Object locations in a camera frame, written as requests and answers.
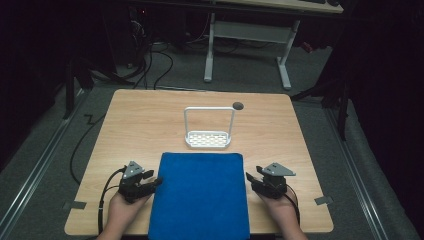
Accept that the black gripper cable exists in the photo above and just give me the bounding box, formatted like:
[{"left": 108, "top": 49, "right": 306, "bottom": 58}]
[
  {"left": 97, "top": 167, "right": 127, "bottom": 235},
  {"left": 283, "top": 184, "right": 301, "bottom": 225}
]

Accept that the metal floor rail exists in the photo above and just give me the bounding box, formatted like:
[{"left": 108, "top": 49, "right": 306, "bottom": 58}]
[
  {"left": 0, "top": 89, "right": 88, "bottom": 236},
  {"left": 325, "top": 107, "right": 391, "bottom": 240}
]

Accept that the white-framed wooden desk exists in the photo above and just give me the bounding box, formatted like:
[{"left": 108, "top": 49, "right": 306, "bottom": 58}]
[{"left": 203, "top": 0, "right": 345, "bottom": 91}]

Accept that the black floor cable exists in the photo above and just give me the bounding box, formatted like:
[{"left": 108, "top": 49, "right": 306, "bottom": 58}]
[{"left": 69, "top": 113, "right": 108, "bottom": 186}]

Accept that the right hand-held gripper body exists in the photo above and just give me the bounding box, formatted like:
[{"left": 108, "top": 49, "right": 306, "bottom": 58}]
[{"left": 257, "top": 162, "right": 297, "bottom": 200}]

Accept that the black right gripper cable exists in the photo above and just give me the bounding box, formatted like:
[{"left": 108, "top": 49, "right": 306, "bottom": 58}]
[{"left": 283, "top": 184, "right": 301, "bottom": 225}]

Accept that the white rack with perforated base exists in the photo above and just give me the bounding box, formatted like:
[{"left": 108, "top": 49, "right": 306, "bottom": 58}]
[{"left": 183, "top": 106, "right": 236, "bottom": 149}]

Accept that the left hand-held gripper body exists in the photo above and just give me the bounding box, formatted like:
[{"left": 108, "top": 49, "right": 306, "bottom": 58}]
[{"left": 117, "top": 160, "right": 158, "bottom": 204}]

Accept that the bundle of black cables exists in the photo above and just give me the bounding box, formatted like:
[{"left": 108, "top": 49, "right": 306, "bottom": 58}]
[{"left": 128, "top": 19, "right": 175, "bottom": 91}]

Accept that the person's left hand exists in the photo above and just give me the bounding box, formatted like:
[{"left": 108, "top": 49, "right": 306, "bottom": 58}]
[{"left": 106, "top": 192, "right": 151, "bottom": 231}]

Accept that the blue cloth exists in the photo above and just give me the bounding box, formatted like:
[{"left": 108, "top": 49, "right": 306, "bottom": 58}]
[{"left": 147, "top": 152, "right": 251, "bottom": 240}]

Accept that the black metal stand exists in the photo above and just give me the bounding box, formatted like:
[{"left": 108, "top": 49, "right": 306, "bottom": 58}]
[
  {"left": 62, "top": 55, "right": 135, "bottom": 120},
  {"left": 289, "top": 33, "right": 352, "bottom": 142}
]

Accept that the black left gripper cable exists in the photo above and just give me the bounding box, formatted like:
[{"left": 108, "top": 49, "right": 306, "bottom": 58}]
[{"left": 97, "top": 167, "right": 127, "bottom": 235}]

